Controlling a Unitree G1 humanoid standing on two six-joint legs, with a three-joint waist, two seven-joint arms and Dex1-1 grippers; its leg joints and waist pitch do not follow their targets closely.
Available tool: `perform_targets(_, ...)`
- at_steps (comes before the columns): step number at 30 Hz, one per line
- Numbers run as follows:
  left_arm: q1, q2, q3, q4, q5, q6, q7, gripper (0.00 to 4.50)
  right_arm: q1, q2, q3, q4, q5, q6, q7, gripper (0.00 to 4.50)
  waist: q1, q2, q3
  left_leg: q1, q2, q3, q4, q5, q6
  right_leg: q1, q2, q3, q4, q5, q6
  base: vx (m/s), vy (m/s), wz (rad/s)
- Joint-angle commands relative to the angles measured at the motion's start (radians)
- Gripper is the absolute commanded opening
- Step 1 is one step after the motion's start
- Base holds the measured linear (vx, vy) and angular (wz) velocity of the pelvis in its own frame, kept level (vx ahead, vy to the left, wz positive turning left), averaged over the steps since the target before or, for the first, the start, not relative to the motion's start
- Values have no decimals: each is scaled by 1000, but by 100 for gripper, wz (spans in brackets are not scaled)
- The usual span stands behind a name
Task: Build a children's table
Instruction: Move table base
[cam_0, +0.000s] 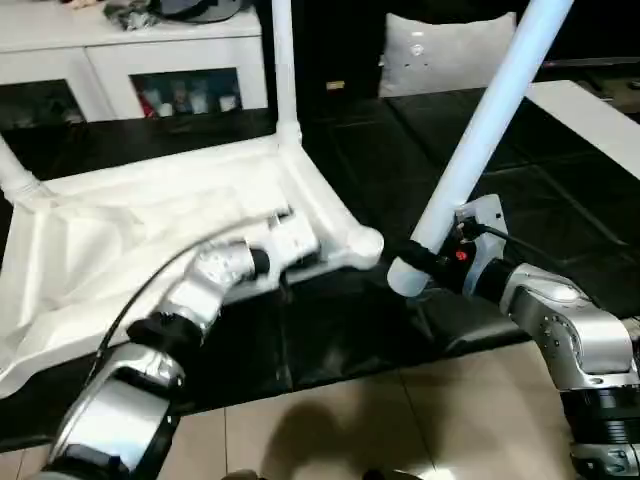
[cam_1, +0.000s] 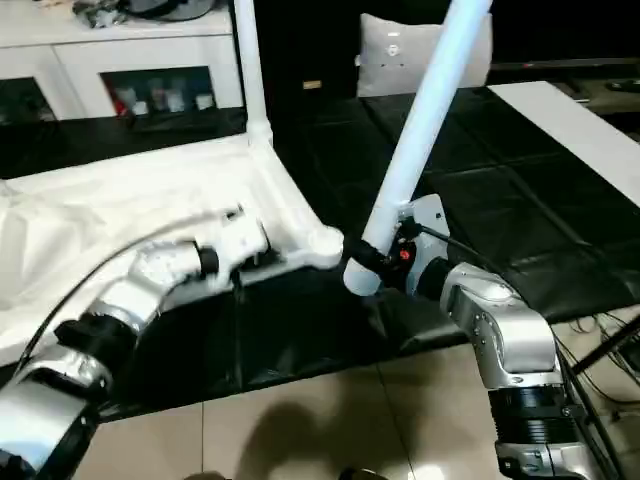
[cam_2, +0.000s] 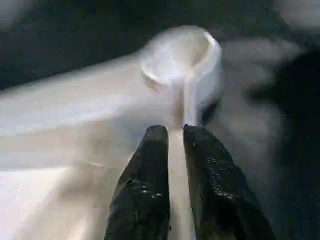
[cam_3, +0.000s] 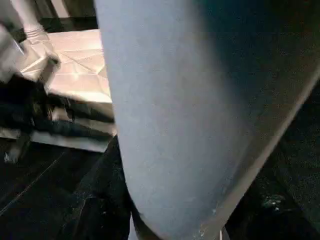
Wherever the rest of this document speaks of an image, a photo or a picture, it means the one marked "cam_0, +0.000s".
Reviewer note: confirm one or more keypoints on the white plastic table leg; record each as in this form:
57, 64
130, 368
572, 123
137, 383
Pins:
480, 125
285, 75
17, 172

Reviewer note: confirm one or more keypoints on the white plastic table top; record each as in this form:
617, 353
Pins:
125, 210

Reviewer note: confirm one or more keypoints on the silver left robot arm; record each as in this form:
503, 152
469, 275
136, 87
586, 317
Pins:
200, 290

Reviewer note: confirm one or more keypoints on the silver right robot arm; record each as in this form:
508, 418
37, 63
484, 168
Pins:
565, 320

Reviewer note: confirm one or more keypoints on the black work mat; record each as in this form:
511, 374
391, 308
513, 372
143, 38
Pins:
425, 150

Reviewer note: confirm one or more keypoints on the black robot foot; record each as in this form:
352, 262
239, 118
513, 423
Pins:
244, 475

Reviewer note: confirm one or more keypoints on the white board on right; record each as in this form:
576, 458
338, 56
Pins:
585, 120

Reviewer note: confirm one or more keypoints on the small white jar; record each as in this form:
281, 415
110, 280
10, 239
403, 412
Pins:
226, 104
197, 103
165, 108

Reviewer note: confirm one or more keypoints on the grey cushion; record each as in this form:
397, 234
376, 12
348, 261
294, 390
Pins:
450, 55

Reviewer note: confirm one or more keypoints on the black cabinet with gold label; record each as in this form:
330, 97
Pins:
340, 50

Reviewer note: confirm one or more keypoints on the black monitor with red logo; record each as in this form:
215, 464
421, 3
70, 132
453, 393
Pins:
600, 62

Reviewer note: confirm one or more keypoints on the white glass-door cabinet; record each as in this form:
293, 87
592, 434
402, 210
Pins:
125, 50

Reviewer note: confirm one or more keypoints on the grey round helmet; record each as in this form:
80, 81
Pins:
200, 10

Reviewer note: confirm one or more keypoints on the dark clutter pile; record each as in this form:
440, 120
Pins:
132, 19

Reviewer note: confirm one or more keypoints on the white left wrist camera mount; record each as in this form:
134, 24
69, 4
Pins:
295, 245

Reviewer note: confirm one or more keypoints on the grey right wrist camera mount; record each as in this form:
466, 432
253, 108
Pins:
487, 215

